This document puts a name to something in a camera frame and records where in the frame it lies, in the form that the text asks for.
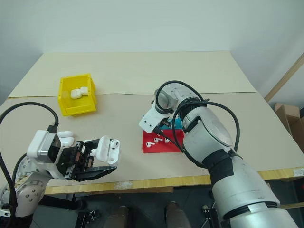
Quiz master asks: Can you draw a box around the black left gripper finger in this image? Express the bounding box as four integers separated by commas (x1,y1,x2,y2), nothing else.
84,138,103,152
75,166,118,182

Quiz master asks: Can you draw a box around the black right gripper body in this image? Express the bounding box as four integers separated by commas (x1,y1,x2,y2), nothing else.
158,117,172,130

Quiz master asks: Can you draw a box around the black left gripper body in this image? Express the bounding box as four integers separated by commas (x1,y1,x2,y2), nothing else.
56,140,95,181

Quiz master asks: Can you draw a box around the yellow plastic bin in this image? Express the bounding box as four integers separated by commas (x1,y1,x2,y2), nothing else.
58,74,97,117

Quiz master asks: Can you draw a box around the brown cardboard box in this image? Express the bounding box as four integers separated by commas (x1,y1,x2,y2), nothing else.
275,102,304,143

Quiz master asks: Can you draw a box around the blue earbud tray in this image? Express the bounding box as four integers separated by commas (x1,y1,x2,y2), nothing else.
169,117,185,131

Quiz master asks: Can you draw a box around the red earbud tray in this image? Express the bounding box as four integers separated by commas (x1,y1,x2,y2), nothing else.
142,129,186,155

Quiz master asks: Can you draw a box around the black metal latch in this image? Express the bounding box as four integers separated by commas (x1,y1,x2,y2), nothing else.
201,205,217,228
86,209,100,220

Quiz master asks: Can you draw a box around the dark brown rounded shape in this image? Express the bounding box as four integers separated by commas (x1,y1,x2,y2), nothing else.
111,206,131,228
164,201,191,228

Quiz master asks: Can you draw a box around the light wooden slat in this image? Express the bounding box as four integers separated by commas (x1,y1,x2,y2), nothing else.
264,52,304,103

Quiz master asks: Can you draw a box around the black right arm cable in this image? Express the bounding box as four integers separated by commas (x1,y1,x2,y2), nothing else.
153,80,241,167

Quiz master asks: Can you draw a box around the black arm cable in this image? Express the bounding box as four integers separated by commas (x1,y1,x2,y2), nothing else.
0,102,60,217
153,80,241,167

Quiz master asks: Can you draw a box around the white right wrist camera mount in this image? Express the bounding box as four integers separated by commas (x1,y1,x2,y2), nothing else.
139,104,172,133

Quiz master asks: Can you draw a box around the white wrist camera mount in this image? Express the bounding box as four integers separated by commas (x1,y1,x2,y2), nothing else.
26,129,63,165
139,104,172,133

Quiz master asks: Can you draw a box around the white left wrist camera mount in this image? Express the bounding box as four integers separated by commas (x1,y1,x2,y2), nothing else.
26,129,63,165

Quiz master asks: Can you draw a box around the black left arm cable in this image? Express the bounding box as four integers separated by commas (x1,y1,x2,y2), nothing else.
0,102,60,217

